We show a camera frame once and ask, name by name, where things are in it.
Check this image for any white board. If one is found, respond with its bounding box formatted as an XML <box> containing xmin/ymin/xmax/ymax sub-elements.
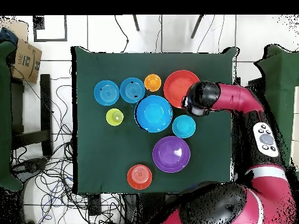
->
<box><xmin>290</xmin><ymin>85</ymin><xmax>299</xmax><ymax>164</ymax></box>

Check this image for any dark blue bag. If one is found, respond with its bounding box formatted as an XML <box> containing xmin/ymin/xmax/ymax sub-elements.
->
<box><xmin>0</xmin><ymin>27</ymin><xmax>19</xmax><ymax>46</ymax></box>

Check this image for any purple bowl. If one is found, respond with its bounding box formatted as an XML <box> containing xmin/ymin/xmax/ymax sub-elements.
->
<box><xmin>152</xmin><ymin>135</ymin><xmax>191</xmax><ymax>173</ymax></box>

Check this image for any black tripod leg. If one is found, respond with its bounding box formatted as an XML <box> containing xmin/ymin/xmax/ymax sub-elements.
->
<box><xmin>190</xmin><ymin>15</ymin><xmax>204</xmax><ymax>39</ymax></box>
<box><xmin>132</xmin><ymin>15</ymin><xmax>140</xmax><ymax>32</ymax></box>

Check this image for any large orange bowl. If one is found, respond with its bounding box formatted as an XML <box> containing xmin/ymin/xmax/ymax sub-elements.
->
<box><xmin>163</xmin><ymin>69</ymin><xmax>201</xmax><ymax>109</ymax></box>

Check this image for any thin black floor cable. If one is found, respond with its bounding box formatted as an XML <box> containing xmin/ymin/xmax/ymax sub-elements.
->
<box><xmin>114</xmin><ymin>15</ymin><xmax>130</xmax><ymax>53</ymax></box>

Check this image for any yellow cup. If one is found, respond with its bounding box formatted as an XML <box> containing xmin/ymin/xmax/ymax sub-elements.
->
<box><xmin>105</xmin><ymin>108</ymin><xmax>124</xmax><ymax>127</ymax></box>

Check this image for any small light blue bowl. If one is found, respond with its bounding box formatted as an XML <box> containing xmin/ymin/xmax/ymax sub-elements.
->
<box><xmin>172</xmin><ymin>114</ymin><xmax>196</xmax><ymax>139</ymax></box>

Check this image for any green cloth side table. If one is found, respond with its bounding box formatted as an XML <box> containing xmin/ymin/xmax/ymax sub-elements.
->
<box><xmin>0</xmin><ymin>40</ymin><xmax>23</xmax><ymax>192</ymax></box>
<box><xmin>253</xmin><ymin>44</ymin><xmax>299</xmax><ymax>180</ymax></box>

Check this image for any black power box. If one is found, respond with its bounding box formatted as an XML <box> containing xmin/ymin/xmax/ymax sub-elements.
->
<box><xmin>87</xmin><ymin>193</ymin><xmax>102</xmax><ymax>216</ymax></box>

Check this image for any cardboard box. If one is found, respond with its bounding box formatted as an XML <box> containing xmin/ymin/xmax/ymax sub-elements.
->
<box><xmin>11</xmin><ymin>38</ymin><xmax>43</xmax><ymax>84</ymax></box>

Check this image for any blue ring-patterned bowl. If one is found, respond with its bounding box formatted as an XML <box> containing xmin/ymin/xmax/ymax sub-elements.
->
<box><xmin>93</xmin><ymin>80</ymin><xmax>120</xmax><ymax>106</ymax></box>
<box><xmin>119</xmin><ymin>77</ymin><xmax>146</xmax><ymax>104</ymax></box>

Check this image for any black square floor frame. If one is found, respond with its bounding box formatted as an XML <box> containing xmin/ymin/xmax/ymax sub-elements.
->
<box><xmin>33</xmin><ymin>15</ymin><xmax>68</xmax><ymax>42</ymax></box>

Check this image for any large deep blue bowl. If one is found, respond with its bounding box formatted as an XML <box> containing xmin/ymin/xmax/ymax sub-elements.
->
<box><xmin>134</xmin><ymin>94</ymin><xmax>173</xmax><ymax>133</ymax></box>

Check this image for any black stool frame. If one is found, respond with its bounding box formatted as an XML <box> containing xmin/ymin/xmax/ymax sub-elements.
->
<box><xmin>11</xmin><ymin>73</ymin><xmax>53</xmax><ymax>157</ymax></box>

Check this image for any small red-orange bowl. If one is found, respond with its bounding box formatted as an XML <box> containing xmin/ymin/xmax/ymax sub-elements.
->
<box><xmin>127</xmin><ymin>164</ymin><xmax>153</xmax><ymax>190</ymax></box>

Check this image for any orange cup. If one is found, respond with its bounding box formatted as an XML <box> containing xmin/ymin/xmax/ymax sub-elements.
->
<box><xmin>144</xmin><ymin>73</ymin><xmax>162</xmax><ymax>92</ymax></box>

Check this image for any dark green table cloth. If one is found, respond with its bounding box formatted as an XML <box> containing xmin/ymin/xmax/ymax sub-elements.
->
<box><xmin>70</xmin><ymin>45</ymin><xmax>240</xmax><ymax>195</ymax></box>

